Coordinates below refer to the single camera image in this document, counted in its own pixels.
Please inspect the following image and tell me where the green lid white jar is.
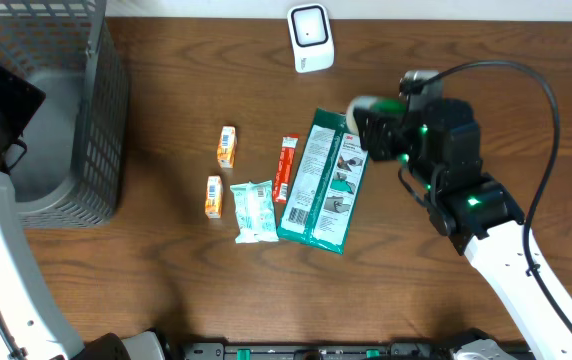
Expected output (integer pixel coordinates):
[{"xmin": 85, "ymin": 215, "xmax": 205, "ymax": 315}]
[{"xmin": 345, "ymin": 96, "xmax": 407, "ymax": 135}]

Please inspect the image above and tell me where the green 3M package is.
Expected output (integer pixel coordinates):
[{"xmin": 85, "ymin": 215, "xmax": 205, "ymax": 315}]
[{"xmin": 277, "ymin": 109, "xmax": 368, "ymax": 254}]

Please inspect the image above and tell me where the red stick packet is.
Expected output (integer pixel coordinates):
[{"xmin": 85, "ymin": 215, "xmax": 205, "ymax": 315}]
[{"xmin": 272, "ymin": 134, "xmax": 299, "ymax": 204}]

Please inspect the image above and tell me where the mint green wipes packet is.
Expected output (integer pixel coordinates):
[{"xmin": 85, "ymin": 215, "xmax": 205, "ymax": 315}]
[{"xmin": 230, "ymin": 180, "xmax": 279, "ymax": 244}]

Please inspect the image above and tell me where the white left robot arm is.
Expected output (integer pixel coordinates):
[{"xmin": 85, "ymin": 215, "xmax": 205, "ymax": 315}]
[{"xmin": 0, "ymin": 66, "xmax": 172, "ymax": 360}]

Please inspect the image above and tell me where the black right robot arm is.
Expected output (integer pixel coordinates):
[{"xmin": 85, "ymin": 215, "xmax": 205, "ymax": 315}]
[{"xmin": 346, "ymin": 96, "xmax": 572, "ymax": 359}]

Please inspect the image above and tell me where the white barcode scanner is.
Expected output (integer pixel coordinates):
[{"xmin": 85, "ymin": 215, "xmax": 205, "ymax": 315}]
[{"xmin": 287, "ymin": 3, "xmax": 335, "ymax": 73}]

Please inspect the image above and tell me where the grey plastic mesh basket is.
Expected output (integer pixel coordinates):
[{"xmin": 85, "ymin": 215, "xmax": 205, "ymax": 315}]
[{"xmin": 0, "ymin": 0, "xmax": 129, "ymax": 228}]

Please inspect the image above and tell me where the small orange carton box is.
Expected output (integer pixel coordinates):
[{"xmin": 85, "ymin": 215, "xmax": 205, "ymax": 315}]
[{"xmin": 217, "ymin": 126, "xmax": 237, "ymax": 168}]

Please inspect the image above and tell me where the black cable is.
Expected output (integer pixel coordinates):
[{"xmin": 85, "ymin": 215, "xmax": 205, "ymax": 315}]
[{"xmin": 405, "ymin": 60, "xmax": 572, "ymax": 360}]

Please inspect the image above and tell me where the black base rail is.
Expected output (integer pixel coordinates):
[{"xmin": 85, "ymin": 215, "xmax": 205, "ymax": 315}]
[{"xmin": 180, "ymin": 341, "xmax": 537, "ymax": 360}]

